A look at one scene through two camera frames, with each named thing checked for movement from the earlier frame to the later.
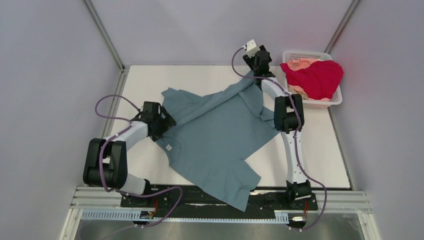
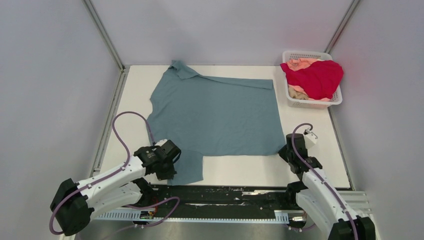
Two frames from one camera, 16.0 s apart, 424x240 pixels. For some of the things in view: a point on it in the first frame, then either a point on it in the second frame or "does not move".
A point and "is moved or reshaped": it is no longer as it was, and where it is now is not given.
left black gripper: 167,122 to 168,175
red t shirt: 317,80 does not move
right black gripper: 249,61 to 281,153
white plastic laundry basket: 291,55 does not move
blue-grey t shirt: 209,131 is moved or reshaped
